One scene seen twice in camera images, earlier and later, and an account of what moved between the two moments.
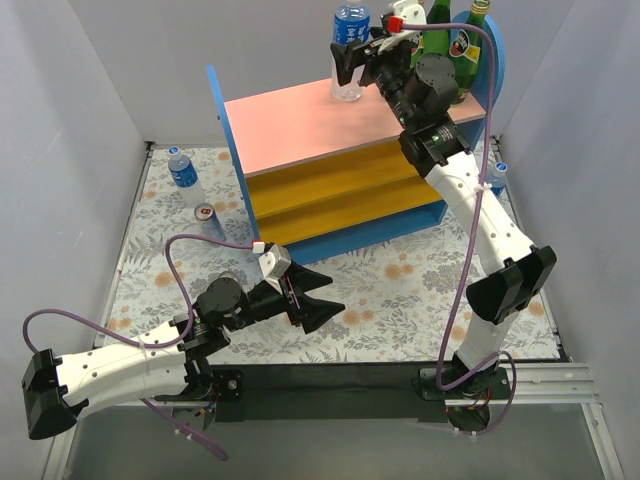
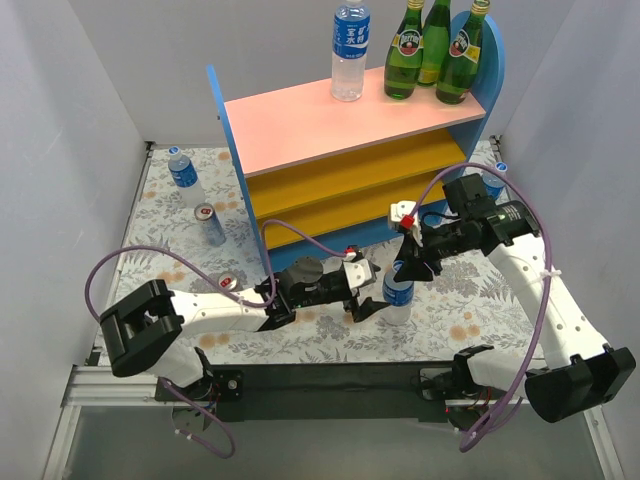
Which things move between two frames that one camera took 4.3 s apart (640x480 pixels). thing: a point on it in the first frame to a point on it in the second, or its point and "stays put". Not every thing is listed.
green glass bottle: [437, 41] stays put
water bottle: [497, 178] stays put
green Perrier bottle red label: [465, 50] stays put
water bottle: [352, 22] stays put
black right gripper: [365, 57] to [417, 248]
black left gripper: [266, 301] to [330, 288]
